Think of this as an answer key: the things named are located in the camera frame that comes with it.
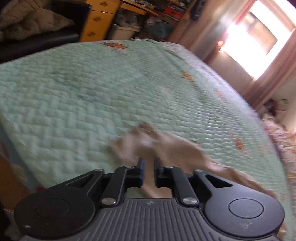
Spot beige smiley print baby garment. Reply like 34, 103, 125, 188
110, 123, 275, 198

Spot black armchair with clothes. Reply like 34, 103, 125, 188
1, 1, 92, 63

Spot green quilted bee bedspread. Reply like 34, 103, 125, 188
1, 40, 295, 240

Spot floral folded duvet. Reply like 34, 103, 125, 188
261, 115, 295, 182

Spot cluttered nightstand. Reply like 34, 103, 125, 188
261, 98, 289, 119

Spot white storage bin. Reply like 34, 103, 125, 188
107, 24, 140, 40

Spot pink window curtains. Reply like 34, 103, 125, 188
184, 0, 296, 110

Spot wooden drawer desk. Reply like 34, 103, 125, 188
80, 0, 147, 42

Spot wooden bookshelf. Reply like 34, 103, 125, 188
121, 1, 206, 43

